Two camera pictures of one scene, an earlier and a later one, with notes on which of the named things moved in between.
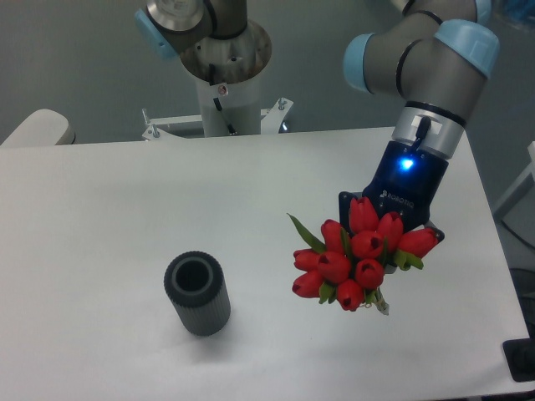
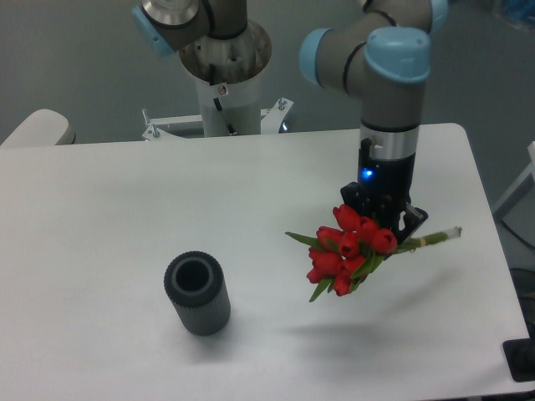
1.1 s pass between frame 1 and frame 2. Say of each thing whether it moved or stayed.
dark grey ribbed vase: stayed
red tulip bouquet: moved
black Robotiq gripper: moved
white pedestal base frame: stayed
